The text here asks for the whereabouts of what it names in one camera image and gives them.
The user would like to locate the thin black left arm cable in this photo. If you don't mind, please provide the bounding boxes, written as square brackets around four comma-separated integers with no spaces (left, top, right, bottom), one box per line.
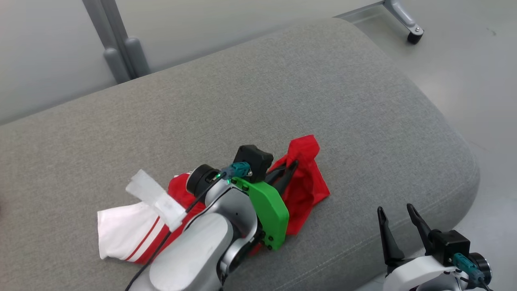
[124,174,227,291]

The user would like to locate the red white basketball jersey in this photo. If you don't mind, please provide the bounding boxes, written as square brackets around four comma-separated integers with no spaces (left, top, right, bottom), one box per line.
[97,135,331,265]

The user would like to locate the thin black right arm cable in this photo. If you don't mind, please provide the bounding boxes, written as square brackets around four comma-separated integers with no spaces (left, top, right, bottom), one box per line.
[464,275,495,291]

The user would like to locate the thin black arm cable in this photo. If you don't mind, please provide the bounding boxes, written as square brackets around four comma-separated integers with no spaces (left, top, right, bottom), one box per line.
[124,174,227,291]
[464,275,495,291]

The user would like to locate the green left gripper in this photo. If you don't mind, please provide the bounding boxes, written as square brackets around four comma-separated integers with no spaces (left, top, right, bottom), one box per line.
[231,160,300,251]

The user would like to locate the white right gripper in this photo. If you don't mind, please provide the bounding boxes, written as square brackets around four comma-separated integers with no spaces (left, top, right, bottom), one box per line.
[377,203,465,291]

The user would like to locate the teal cable connector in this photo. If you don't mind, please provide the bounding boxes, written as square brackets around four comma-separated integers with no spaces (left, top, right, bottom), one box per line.
[226,162,252,179]
[452,253,484,284]

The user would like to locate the grey leg with black caster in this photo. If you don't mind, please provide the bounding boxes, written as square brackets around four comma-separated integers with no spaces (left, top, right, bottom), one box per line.
[382,0,425,45]

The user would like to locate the grey partition post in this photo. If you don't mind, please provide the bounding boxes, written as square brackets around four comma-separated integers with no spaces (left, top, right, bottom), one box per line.
[82,0,152,84]

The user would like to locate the grey fabric sofa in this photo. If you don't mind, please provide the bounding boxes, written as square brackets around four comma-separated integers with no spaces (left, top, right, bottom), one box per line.
[0,17,481,291]

